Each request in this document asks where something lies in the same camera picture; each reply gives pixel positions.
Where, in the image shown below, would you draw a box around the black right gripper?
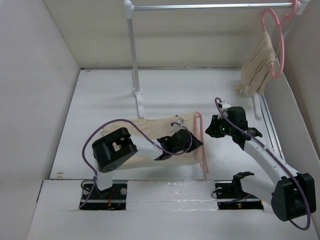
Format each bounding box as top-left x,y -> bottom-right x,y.
204,114 -> 235,138

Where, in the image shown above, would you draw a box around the beige cargo trousers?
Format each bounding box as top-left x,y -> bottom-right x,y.
102,111 -> 206,169

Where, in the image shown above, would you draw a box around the pink plastic hanger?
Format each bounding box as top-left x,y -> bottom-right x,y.
193,111 -> 210,174

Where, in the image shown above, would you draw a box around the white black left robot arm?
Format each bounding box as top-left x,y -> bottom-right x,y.
92,127 -> 204,199

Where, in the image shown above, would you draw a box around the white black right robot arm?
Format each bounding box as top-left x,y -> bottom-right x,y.
205,101 -> 317,223

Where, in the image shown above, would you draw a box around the beige trousers hung on hanger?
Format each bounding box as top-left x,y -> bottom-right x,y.
234,31 -> 276,97

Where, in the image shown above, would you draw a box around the pink hanger with trousers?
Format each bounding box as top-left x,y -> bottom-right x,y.
260,0 -> 300,80

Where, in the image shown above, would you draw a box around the silver clothes rack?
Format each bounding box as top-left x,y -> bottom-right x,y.
123,0 -> 308,118

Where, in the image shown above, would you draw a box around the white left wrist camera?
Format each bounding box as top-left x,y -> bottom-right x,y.
170,117 -> 184,132

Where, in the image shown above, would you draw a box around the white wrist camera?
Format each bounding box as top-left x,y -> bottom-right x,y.
170,117 -> 184,132
218,101 -> 231,112

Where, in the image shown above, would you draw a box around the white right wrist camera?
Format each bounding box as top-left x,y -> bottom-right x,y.
218,101 -> 231,112

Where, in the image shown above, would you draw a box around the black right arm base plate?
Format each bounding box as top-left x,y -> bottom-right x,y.
211,181 -> 264,211

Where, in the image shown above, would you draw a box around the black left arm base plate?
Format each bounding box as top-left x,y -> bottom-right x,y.
79,182 -> 128,211

